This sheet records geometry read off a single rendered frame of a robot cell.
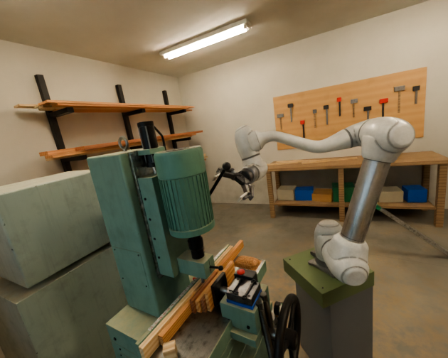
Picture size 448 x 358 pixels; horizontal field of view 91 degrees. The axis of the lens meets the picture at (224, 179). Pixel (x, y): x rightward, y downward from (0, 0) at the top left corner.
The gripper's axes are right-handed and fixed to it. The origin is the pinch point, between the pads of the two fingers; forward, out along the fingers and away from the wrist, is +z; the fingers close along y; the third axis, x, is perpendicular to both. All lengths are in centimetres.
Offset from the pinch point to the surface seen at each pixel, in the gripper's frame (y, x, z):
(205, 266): -13.8, -22.7, 16.7
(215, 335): -31, -28, 29
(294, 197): -38, -103, -277
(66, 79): 260, -81, -85
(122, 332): -4, -64, 36
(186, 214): 1.9, -5.2, 21.1
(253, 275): -29.1, -15.1, 10.5
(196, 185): 5.5, 3.9, 17.0
